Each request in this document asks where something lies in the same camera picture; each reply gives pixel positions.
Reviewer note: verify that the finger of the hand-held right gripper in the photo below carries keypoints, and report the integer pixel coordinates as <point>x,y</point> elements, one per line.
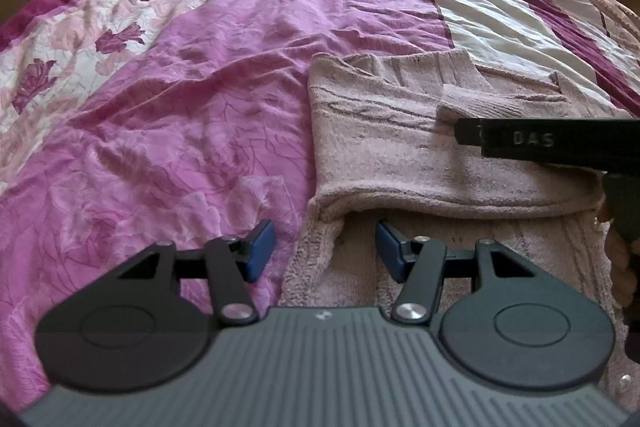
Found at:
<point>470,132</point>

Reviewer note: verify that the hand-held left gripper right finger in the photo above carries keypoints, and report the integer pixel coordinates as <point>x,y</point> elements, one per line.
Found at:
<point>387,252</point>

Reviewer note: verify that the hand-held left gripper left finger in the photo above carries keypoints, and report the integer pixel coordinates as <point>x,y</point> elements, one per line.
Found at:
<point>262,249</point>

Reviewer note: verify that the pink knitted cardigan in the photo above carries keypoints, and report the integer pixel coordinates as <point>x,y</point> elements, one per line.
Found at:
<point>380,157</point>

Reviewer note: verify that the purple floral bedspread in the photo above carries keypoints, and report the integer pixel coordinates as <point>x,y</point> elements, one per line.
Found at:
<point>200,107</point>

